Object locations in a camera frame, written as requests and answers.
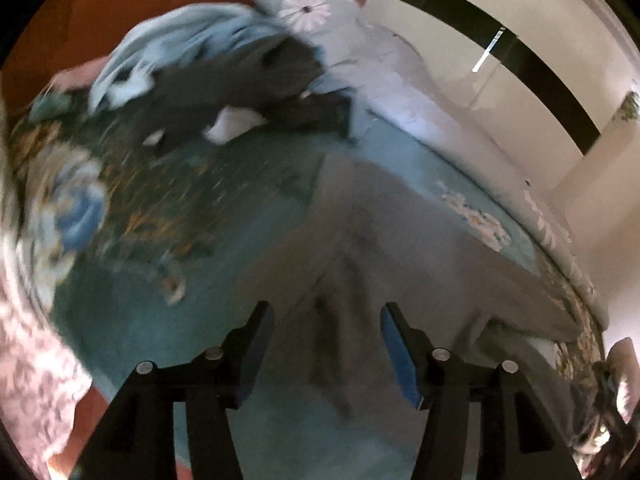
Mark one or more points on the white wardrobe black stripe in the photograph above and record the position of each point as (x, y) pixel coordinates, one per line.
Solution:
(450, 50)

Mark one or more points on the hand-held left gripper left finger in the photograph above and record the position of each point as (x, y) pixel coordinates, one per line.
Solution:
(251, 362)

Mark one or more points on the white garment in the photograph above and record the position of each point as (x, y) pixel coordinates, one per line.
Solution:
(235, 125)

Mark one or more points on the pile of unfolded clothes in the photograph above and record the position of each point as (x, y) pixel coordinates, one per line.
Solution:
(100, 0)

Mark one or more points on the light blue garment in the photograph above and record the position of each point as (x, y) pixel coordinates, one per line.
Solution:
(165, 45)

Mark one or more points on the pink floral cloth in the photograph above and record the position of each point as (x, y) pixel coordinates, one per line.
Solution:
(35, 375)

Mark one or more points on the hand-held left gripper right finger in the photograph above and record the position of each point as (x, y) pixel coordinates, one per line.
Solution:
(400, 360)

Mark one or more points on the teal floral bed sheet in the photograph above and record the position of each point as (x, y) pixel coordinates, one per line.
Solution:
(200, 285)

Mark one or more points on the dark grey garment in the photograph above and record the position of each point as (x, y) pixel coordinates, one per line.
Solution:
(225, 90)

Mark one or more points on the daisy print pillow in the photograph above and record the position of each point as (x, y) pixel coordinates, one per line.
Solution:
(300, 10)

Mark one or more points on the light blue daisy quilt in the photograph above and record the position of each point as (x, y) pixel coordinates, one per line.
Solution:
(425, 105)

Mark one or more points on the small teal cloth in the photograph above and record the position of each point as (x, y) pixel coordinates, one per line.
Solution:
(50, 105)

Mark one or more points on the small pink cloth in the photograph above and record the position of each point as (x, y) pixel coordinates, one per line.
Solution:
(75, 77)

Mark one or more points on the green plant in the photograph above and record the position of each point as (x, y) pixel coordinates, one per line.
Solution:
(629, 105)

